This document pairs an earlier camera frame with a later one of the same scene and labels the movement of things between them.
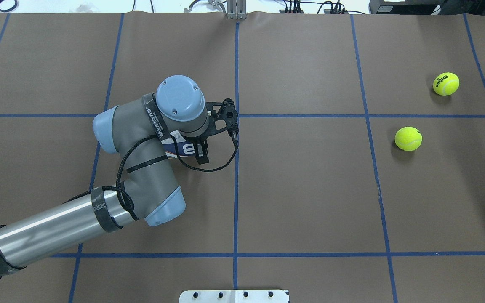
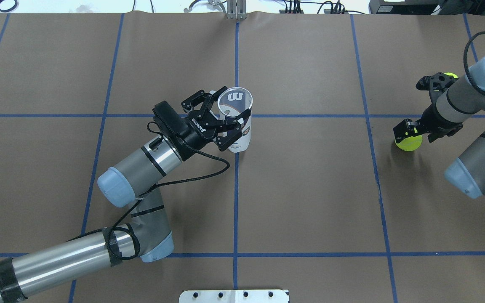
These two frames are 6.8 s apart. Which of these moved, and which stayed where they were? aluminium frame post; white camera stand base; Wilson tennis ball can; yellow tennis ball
Moved: Wilson tennis ball can
Stayed: yellow tennis ball; aluminium frame post; white camera stand base
